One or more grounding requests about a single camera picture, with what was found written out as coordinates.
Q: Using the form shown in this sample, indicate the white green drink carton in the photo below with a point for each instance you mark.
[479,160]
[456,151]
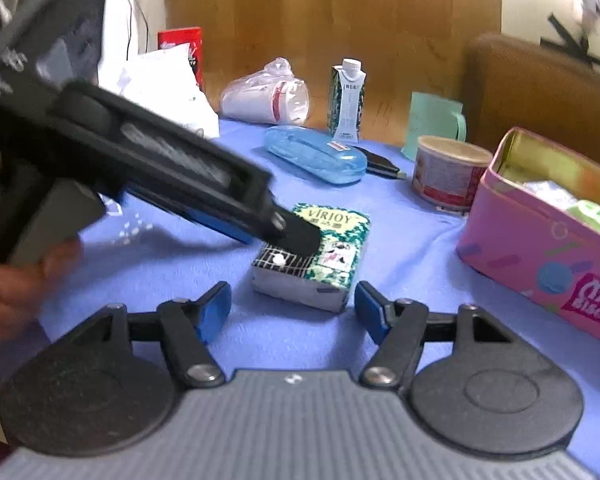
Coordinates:
[346,99]

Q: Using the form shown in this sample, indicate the black small device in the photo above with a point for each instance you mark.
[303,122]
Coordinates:
[381,167]

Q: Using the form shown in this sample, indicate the mint green paper cup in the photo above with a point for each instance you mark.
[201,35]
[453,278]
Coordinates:
[433,116]

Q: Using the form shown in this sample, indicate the blue tablecloth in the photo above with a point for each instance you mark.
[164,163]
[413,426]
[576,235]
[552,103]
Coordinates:
[140,256]

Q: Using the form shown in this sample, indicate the white wet wipes pack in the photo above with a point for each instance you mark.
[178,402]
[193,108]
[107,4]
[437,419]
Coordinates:
[551,193]

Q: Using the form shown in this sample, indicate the green cloth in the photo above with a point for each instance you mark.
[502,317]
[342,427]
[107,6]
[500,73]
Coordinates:
[586,212]

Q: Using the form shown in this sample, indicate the red box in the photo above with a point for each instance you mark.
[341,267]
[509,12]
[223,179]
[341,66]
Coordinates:
[192,37]

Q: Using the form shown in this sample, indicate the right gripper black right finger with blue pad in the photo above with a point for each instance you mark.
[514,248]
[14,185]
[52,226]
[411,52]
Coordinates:
[402,327]

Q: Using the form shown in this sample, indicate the plastic lidded food tub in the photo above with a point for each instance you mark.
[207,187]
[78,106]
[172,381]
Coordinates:
[447,172]

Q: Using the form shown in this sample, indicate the blue glasses case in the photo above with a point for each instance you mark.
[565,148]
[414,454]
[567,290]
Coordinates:
[316,153]

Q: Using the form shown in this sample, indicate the pink biscuit tin box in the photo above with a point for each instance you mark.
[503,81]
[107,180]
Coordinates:
[519,240]

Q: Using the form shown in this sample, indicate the green patterned tissue pack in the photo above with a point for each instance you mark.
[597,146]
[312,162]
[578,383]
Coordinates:
[324,280]

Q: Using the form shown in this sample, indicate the wooden board panel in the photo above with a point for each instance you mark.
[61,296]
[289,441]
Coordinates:
[405,46]

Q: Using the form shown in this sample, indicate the large white tissue package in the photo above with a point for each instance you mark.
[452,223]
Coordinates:
[163,82]

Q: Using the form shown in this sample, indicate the brown chair back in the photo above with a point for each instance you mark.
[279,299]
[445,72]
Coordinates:
[508,82]

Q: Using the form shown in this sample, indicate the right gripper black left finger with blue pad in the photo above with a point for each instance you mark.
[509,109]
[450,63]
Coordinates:
[182,327]

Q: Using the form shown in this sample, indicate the person's left hand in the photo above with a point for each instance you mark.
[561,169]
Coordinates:
[23,290]

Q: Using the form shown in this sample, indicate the bagged stack of cups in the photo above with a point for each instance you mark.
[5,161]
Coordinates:
[271,96]

